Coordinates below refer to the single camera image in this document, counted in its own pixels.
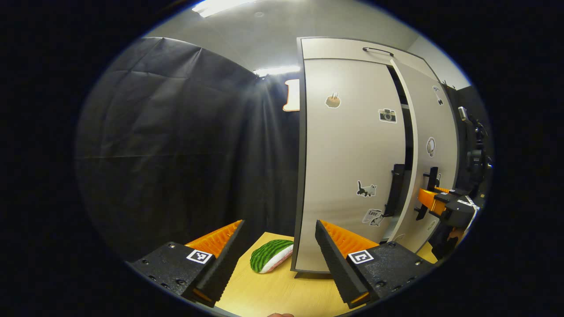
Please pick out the white cabinet drawer front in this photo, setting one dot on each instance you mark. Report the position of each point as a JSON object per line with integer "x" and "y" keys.
{"x": 335, "y": 49}

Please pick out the ceiling light panel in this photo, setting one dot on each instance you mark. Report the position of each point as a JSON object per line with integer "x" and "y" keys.
{"x": 220, "y": 6}

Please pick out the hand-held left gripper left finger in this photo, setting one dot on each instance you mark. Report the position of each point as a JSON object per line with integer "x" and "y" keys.
{"x": 227, "y": 259}

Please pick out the white double-door shoe cabinet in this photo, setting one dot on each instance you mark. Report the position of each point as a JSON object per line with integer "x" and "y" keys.
{"x": 335, "y": 48}

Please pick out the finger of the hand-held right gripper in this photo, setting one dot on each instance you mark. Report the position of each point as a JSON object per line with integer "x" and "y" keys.
{"x": 449, "y": 196}
{"x": 456, "y": 215}

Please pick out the white cabinet door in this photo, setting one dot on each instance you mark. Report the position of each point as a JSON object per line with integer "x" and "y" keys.
{"x": 343, "y": 154}
{"x": 443, "y": 127}

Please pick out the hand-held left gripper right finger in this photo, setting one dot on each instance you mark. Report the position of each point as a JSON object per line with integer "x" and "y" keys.
{"x": 337, "y": 264}

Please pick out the watermelon slice plush toy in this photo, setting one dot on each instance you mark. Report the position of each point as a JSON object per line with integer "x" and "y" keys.
{"x": 269, "y": 255}

